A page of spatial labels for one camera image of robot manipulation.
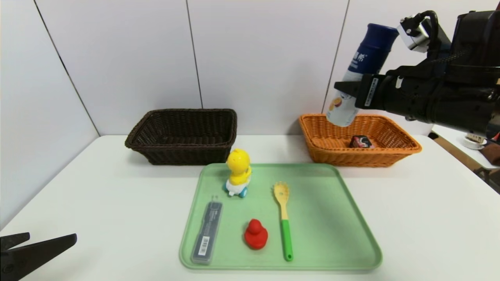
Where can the brown cloth pouch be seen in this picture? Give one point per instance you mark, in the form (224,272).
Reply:
(493,153)

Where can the orange wicker basket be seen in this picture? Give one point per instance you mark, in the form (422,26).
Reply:
(371,158)

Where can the white plate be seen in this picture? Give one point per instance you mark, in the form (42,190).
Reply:
(472,146)

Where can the dark brown wicker basket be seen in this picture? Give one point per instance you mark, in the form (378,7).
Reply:
(187,156)

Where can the yellow duck toy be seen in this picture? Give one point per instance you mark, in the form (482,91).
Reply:
(238,162)

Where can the white side table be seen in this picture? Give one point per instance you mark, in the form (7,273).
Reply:
(449,136)

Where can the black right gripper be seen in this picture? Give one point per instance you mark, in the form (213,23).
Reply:
(370,92)

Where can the cake slice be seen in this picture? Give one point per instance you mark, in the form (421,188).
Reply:
(474,137)

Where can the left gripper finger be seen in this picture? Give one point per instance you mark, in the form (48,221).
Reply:
(31,257)
(13,240)

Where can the blue and white drink bottle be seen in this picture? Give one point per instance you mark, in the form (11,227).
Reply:
(371,50)

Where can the red rubber duck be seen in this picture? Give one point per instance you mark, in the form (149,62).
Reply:
(256,236)

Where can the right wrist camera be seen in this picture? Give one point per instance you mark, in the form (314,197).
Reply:
(412,33)

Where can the light green plastic tray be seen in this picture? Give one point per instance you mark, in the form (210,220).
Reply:
(320,234)

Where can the black drink carton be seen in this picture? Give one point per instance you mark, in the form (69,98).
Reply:
(360,141)

